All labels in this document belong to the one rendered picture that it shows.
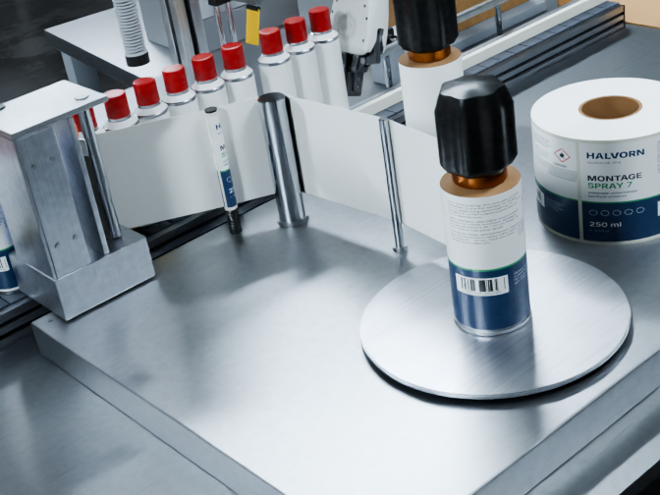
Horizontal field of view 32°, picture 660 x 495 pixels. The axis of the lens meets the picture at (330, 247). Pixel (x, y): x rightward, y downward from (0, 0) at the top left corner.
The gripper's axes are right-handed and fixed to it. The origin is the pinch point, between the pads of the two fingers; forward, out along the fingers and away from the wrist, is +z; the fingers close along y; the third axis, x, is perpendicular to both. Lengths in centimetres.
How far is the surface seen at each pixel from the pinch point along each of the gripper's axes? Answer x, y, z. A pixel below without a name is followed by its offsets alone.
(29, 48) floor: 139, -376, 50
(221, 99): -28.3, 2.4, 2.0
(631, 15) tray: 71, 3, -14
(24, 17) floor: 163, -429, 41
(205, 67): -30.9, 1.4, -2.6
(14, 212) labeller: -64, 9, 15
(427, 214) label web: -26, 44, 9
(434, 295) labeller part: -31, 51, 17
